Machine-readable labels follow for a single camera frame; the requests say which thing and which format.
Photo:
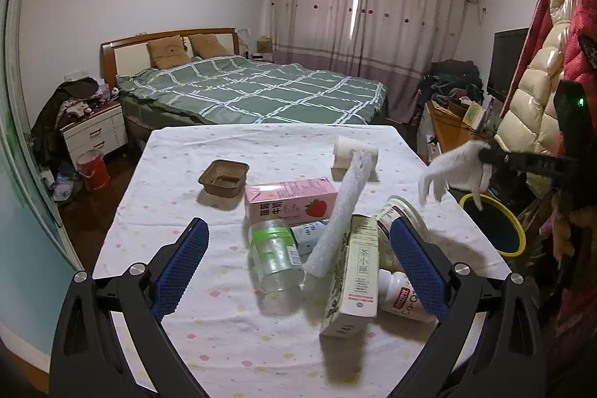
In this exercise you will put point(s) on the clear plastic bottle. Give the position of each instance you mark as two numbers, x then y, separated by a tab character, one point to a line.
275	258

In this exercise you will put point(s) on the white toilet paper roll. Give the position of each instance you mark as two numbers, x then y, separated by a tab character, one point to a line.
343	151

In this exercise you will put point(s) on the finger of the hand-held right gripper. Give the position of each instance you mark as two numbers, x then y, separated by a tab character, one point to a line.
522	162

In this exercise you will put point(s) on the plain tan pillow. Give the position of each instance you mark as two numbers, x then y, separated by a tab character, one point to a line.
209	45

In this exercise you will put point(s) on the yellow rimmed trash bin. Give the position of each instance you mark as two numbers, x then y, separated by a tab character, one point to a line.
494	225

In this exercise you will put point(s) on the green checked bedspread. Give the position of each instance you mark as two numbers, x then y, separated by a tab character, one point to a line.
261	92

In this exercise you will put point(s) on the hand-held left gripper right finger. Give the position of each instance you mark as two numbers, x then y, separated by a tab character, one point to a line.
417	267

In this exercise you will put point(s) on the white foam strip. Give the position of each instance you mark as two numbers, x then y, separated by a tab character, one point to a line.
340	211

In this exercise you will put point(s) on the dark clothes heap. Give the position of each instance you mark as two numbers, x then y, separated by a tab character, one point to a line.
56	113

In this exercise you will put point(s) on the round tin can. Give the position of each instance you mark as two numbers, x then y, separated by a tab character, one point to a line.
396	209

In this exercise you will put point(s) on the white green tea box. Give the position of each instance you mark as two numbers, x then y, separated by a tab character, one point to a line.
359	276

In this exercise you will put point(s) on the white red label pill bottle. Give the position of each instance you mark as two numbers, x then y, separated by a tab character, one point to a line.
396	293

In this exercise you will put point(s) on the wooden bed headboard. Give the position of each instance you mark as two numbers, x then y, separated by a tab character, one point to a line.
126	53

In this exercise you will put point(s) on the small blue white carton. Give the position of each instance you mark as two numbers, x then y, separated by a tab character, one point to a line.
305	237

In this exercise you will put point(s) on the red plastic bucket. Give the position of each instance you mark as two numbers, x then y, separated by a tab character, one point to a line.
93	172

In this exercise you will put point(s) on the green white booklet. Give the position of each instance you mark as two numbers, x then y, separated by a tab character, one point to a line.
472	113

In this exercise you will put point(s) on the orange wooden desk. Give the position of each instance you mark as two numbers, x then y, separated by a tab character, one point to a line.
454	132

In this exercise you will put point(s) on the white wooden nightstand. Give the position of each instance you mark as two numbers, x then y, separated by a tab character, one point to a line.
95	132

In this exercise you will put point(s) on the pink strawberry milk carton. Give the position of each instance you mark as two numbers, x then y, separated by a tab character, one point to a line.
289	200

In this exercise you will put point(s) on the tan bear print pillow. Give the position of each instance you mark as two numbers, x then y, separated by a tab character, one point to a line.
168	53

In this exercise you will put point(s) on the white cloth glove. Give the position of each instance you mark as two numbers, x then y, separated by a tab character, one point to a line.
454	167

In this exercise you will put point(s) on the pink dotted curtain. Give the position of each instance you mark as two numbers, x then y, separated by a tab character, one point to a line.
317	15

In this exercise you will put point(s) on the black flat television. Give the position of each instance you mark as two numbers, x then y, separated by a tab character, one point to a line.
506	62

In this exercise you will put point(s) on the white dotted tablecloth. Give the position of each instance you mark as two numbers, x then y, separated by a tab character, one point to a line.
186	202

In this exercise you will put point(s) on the pile of dark clothes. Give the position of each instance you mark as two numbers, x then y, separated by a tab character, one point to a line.
454	76

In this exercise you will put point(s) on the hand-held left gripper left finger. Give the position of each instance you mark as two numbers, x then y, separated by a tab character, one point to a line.
179	272

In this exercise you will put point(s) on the cream puffer jacket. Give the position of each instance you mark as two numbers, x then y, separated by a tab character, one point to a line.
536	99

